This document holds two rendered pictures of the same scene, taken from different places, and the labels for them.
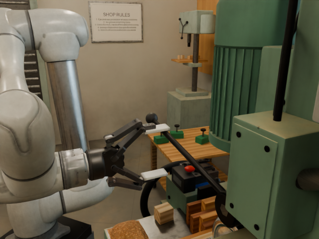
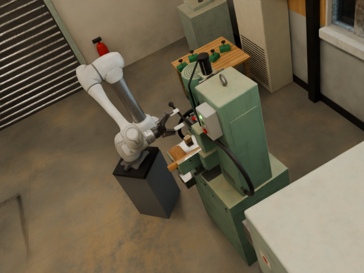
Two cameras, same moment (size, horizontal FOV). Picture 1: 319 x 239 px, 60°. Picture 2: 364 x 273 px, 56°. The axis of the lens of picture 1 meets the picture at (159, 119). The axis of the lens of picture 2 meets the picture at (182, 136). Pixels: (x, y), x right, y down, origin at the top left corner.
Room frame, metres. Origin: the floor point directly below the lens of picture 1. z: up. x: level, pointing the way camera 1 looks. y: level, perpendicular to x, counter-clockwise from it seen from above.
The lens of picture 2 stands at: (-0.99, -0.27, 2.52)
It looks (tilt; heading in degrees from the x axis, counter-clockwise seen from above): 43 degrees down; 10
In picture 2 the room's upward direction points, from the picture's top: 22 degrees counter-clockwise
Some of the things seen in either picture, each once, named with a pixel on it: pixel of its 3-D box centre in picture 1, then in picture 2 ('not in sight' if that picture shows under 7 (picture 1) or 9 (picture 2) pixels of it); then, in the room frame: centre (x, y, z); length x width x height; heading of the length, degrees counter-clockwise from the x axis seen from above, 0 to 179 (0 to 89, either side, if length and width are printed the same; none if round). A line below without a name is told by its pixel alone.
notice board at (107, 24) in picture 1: (117, 22); not in sight; (3.52, 0.51, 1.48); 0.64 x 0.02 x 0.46; 109
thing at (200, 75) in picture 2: not in sight; (207, 70); (0.46, -0.26, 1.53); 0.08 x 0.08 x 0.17; 24
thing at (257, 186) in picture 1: (271, 173); (204, 136); (0.33, -0.15, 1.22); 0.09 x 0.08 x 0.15; 24
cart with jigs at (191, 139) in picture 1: (193, 163); (213, 75); (2.11, -0.29, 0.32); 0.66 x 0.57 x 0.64; 110
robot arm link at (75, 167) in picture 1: (74, 168); (149, 136); (0.59, 0.20, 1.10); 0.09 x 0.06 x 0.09; 24
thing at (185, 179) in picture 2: not in sight; (186, 177); (0.61, 0.09, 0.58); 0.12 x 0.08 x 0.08; 24
